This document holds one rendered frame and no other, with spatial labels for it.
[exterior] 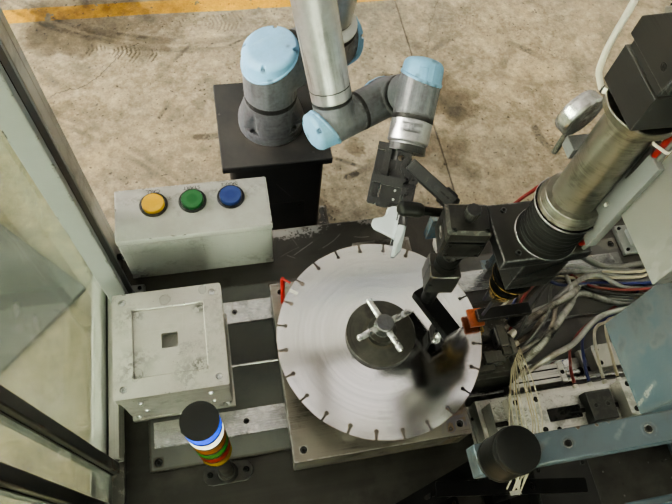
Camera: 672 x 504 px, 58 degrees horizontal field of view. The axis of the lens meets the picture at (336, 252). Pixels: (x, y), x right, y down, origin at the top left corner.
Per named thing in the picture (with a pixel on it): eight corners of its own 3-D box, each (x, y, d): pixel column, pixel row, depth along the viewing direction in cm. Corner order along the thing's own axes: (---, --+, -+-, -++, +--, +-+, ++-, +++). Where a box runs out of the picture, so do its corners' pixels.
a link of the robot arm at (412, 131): (430, 128, 113) (434, 122, 105) (425, 153, 113) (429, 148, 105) (390, 121, 113) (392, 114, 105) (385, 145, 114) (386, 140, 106)
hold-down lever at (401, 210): (403, 251, 77) (407, 240, 74) (392, 209, 80) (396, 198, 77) (463, 243, 78) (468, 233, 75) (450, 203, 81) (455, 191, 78)
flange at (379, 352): (374, 289, 101) (376, 283, 99) (428, 332, 98) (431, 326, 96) (331, 337, 96) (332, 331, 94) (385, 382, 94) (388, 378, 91)
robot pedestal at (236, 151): (211, 220, 213) (178, 63, 147) (323, 208, 219) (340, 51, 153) (221, 326, 195) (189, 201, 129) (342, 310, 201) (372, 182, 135)
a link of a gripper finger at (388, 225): (365, 251, 104) (374, 209, 109) (399, 258, 104) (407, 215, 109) (367, 241, 102) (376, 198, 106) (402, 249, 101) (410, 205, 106)
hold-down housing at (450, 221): (418, 297, 87) (453, 226, 70) (416, 267, 89) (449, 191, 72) (456, 297, 88) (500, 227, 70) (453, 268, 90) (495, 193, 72)
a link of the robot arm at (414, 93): (428, 69, 115) (455, 64, 107) (415, 127, 115) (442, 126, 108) (393, 57, 111) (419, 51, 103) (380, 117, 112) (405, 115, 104)
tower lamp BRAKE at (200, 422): (184, 449, 70) (180, 444, 67) (181, 410, 72) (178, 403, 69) (223, 442, 71) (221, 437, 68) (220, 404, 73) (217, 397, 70)
